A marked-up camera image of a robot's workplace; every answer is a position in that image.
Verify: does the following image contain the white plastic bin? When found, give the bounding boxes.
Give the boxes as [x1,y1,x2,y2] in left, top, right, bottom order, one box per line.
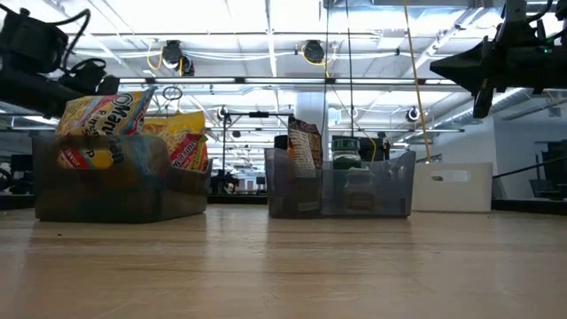
[410,161,494,214]

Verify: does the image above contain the wide grey translucent bin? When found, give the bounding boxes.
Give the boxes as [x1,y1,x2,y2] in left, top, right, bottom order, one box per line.
[264,147,417,220]

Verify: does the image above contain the brown snack pouch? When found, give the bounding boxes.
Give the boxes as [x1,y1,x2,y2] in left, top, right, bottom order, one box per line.
[286,115,324,214]

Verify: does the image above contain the black stand frame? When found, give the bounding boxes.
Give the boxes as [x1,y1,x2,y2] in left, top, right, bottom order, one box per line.
[222,110,295,198]

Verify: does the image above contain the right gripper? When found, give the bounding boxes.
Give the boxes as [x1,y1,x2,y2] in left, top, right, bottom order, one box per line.
[429,0,538,120]

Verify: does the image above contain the green yellow ramen packet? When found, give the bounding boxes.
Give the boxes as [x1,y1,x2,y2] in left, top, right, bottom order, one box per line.
[170,132,210,174]

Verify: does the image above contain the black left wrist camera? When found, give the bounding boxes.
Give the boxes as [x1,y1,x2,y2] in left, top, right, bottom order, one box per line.
[0,6,70,74]

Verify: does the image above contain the yellow cable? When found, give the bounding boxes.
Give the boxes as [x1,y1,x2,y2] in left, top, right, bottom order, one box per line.
[402,0,433,163]

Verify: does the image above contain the black computer monitor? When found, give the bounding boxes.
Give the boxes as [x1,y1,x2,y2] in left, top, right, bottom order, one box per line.
[359,136,392,162]

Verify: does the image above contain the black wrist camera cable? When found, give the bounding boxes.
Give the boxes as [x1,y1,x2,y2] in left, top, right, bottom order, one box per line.
[48,7,92,67]

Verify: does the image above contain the black hanging cable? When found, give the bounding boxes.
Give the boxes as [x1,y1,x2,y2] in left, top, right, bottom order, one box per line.
[492,155,567,180]

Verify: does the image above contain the yellow red ramen packet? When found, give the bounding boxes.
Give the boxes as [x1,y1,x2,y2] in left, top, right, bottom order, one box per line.
[56,87,158,172]

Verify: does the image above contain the long grey translucent bin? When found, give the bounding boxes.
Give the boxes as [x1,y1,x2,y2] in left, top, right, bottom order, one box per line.
[33,132,213,224]

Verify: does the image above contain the green lid oregano jar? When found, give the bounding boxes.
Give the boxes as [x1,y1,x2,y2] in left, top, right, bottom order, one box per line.
[330,136,362,172]

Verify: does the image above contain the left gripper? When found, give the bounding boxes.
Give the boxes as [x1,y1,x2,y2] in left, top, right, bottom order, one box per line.
[0,58,121,119]

